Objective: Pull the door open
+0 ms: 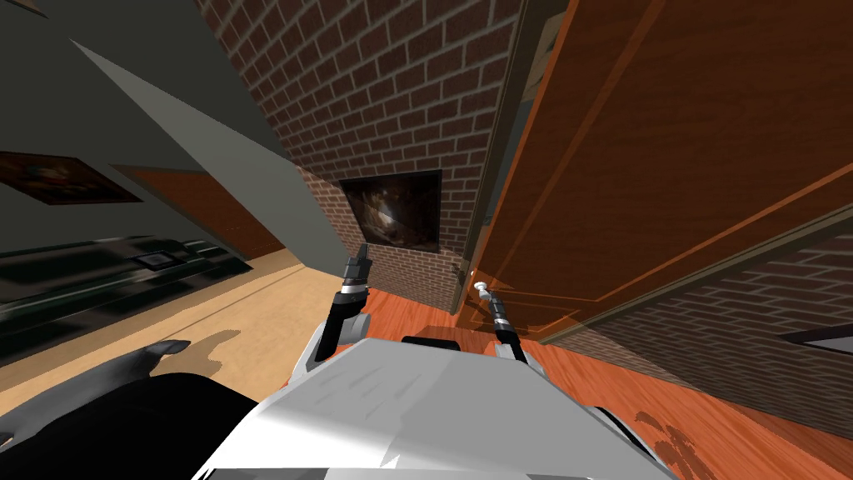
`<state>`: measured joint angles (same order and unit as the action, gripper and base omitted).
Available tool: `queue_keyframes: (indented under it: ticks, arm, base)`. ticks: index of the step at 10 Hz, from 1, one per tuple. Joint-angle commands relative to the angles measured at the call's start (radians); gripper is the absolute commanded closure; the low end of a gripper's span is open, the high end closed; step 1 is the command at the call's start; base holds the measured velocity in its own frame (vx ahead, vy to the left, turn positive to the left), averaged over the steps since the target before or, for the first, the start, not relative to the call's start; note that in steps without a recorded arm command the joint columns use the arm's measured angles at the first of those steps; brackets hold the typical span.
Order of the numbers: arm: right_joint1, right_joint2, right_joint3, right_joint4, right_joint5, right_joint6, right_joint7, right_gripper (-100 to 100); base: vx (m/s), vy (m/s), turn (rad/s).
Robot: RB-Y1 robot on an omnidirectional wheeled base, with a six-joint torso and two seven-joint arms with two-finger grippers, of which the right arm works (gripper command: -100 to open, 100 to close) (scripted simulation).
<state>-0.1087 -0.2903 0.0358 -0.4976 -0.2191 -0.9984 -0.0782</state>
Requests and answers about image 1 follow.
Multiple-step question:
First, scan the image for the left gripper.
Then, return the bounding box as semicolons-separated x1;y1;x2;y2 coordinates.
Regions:
341;242;374;291

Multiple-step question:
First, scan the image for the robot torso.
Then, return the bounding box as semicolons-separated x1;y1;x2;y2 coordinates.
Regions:
192;336;676;480

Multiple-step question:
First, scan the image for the orange-brown door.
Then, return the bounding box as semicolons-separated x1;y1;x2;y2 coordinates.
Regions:
112;164;287;262

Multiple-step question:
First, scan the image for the brown wooden door leaf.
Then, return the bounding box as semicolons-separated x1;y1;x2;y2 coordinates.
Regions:
456;0;853;345

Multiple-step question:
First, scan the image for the dark low cabinet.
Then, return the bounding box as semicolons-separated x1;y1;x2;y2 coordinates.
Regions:
0;232;254;367

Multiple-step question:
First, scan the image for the dark picture on brick wall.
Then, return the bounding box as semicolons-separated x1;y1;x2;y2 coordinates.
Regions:
339;169;444;254

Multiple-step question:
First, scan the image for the dark picture on grey wall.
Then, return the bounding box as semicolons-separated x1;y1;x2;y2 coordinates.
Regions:
0;150;143;207

